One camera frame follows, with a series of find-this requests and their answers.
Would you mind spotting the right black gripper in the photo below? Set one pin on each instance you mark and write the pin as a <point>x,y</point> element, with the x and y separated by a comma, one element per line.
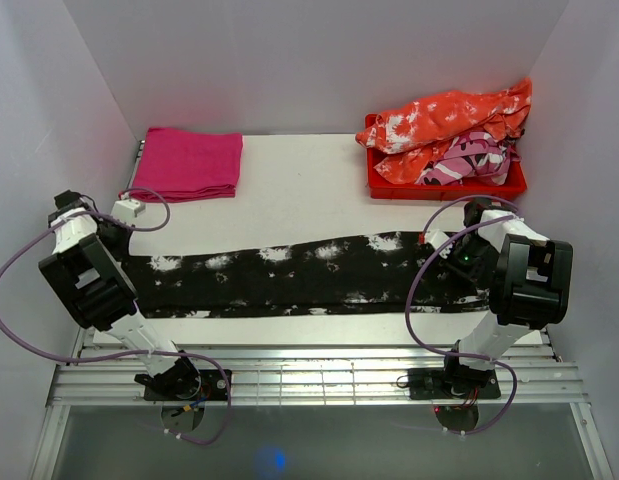
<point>467,277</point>

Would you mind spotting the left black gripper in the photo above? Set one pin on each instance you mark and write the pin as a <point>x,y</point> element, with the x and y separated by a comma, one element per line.
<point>121,250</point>

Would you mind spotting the black white tie-dye trousers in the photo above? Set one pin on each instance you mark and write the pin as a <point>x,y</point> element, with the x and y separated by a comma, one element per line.
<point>362,274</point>

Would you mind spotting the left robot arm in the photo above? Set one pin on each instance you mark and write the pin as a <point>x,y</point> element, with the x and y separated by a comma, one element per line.
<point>85,272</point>

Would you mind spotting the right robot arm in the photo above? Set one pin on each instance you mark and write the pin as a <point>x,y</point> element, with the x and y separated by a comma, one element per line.
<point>527,276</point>

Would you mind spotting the folded magenta trousers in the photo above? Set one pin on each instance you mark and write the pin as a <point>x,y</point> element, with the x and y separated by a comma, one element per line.
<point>179,166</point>

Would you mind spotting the pink camouflage trousers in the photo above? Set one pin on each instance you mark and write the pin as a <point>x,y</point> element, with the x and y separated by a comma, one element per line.
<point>475,155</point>

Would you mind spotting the orange white tie-dye trousers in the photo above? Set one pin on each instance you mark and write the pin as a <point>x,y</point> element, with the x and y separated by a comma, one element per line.
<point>420,132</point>

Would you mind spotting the red plastic bin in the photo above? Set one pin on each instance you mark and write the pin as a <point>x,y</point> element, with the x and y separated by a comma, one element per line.
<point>379,188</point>

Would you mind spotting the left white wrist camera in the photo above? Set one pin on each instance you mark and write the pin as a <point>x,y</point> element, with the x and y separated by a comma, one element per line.
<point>127,210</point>

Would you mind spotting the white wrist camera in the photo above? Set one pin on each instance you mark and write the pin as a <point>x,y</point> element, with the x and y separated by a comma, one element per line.
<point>440,242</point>
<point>127,210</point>

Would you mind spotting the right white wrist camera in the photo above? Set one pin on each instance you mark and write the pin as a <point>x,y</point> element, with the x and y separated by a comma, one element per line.
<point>440,242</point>

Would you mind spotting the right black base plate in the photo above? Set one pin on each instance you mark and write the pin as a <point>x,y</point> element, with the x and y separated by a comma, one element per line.
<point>424,385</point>

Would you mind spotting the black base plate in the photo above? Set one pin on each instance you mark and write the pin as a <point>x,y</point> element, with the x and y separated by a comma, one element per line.
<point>212,386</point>
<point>424,385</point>

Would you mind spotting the aluminium rail frame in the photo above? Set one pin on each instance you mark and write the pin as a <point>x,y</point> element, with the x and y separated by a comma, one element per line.
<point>322,377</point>

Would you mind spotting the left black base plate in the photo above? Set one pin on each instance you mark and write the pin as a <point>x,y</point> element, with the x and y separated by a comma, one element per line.
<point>212,386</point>

